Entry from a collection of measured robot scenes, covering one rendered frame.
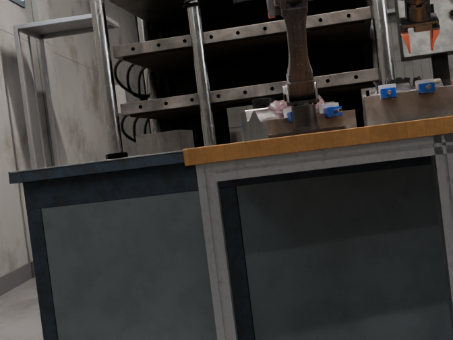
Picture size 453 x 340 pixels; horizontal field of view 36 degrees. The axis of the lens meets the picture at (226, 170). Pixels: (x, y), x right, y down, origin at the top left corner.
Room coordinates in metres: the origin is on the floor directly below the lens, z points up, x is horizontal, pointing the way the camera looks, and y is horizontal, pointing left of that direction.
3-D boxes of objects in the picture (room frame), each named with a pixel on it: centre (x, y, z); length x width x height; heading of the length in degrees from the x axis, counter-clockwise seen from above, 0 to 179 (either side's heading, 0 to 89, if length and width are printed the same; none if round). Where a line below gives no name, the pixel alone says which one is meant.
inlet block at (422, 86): (2.02, -0.60, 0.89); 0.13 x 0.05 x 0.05; 170
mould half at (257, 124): (2.28, -0.23, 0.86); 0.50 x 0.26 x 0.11; 7
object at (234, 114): (3.18, -0.21, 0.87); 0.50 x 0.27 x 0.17; 170
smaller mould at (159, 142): (2.42, 0.19, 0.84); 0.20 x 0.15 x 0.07; 170
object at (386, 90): (2.04, -0.49, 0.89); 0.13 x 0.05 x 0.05; 169
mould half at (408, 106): (2.29, -0.60, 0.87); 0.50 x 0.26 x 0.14; 170
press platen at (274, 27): (3.32, -0.18, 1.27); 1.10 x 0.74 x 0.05; 80
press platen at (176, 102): (3.32, -0.18, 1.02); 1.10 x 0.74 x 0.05; 80
